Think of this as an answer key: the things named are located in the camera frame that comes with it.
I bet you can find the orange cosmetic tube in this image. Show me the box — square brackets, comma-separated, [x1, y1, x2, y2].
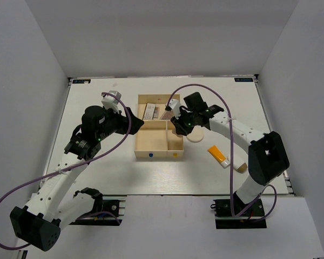
[207, 145, 230, 168]

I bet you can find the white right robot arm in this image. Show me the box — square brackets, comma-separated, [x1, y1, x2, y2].
[134, 92, 290, 216]

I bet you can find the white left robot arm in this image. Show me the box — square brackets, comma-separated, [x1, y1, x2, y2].
[10, 106, 144, 251]

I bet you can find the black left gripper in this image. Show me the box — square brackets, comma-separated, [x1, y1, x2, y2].
[96, 105, 144, 141]

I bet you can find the purple cable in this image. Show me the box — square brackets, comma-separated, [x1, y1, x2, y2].
[0, 91, 133, 250]
[168, 84, 278, 218]

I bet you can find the glitter eyeshadow palette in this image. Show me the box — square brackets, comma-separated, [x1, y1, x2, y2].
[153, 106, 159, 119]

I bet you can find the cream wooden organizer box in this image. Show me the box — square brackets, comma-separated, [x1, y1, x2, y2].
[134, 94, 184, 160]

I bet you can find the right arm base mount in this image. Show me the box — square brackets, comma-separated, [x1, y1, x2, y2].
[210, 196, 268, 230]

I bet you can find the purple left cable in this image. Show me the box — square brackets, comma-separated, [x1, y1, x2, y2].
[0, 91, 133, 250]

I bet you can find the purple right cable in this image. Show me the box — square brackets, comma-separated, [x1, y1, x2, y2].
[168, 84, 278, 218]

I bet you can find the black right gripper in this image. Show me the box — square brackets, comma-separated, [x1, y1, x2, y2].
[171, 108, 197, 137]

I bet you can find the white bottle with cork cap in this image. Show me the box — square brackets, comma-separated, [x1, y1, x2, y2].
[233, 159, 248, 173]

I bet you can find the dark table corner label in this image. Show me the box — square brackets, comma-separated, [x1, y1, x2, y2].
[234, 77, 254, 83]

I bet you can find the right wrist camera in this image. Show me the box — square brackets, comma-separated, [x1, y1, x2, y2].
[165, 99, 181, 119]

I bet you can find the round cream powder puff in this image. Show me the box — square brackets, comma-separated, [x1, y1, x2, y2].
[186, 127, 204, 143]

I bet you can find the left table corner label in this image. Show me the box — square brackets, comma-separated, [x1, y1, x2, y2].
[72, 79, 91, 84]

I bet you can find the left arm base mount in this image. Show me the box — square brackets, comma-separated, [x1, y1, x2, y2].
[70, 196, 126, 226]

